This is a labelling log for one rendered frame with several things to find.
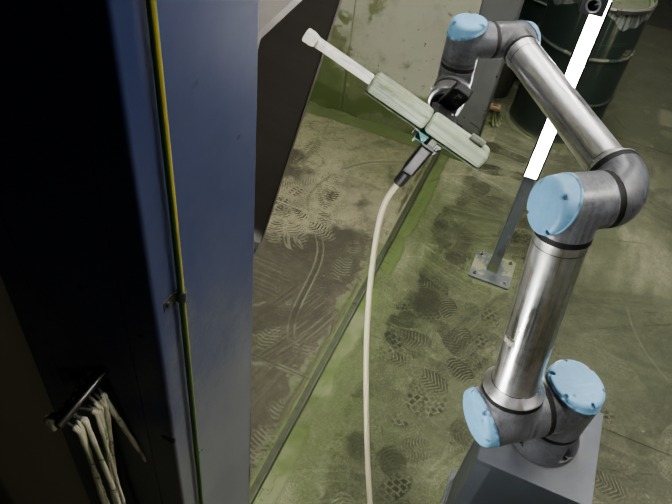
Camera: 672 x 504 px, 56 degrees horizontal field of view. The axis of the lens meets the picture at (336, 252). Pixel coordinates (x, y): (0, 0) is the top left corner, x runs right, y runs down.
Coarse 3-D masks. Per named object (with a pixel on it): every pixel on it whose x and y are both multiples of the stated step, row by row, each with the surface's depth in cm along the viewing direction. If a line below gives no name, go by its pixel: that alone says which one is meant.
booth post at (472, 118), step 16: (496, 0) 307; (512, 0) 305; (496, 16) 312; (512, 16) 309; (480, 64) 331; (496, 64) 328; (480, 80) 337; (496, 80) 336; (480, 96) 342; (464, 112) 352; (480, 112) 348; (464, 128) 358; (480, 128) 354
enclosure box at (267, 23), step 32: (288, 0) 125; (320, 0) 170; (288, 32) 180; (320, 32) 176; (288, 64) 187; (320, 64) 182; (288, 96) 194; (256, 128) 207; (288, 128) 202; (256, 160) 216; (288, 160) 209; (256, 192) 225; (256, 224) 236
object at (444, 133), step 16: (320, 48) 138; (352, 64) 138; (368, 80) 139; (384, 80) 138; (384, 96) 139; (400, 96) 138; (400, 112) 140; (416, 112) 138; (432, 112) 140; (416, 128) 141; (432, 128) 139; (448, 128) 139; (432, 144) 143; (448, 144) 141; (464, 144) 139; (480, 144) 140; (416, 160) 147; (464, 160) 142; (480, 160) 140; (400, 176) 152
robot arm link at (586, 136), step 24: (504, 24) 157; (528, 24) 159; (504, 48) 157; (528, 48) 152; (528, 72) 149; (552, 72) 146; (552, 96) 142; (576, 96) 140; (552, 120) 142; (576, 120) 136; (600, 120) 136; (576, 144) 135; (600, 144) 131; (600, 168) 127; (624, 168) 123; (648, 192) 124; (624, 216) 121
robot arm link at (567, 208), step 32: (544, 192) 121; (576, 192) 117; (608, 192) 119; (544, 224) 121; (576, 224) 119; (608, 224) 122; (544, 256) 126; (576, 256) 124; (544, 288) 129; (512, 320) 140; (544, 320) 134; (512, 352) 142; (544, 352) 140; (512, 384) 146; (480, 416) 152; (512, 416) 149; (544, 416) 153
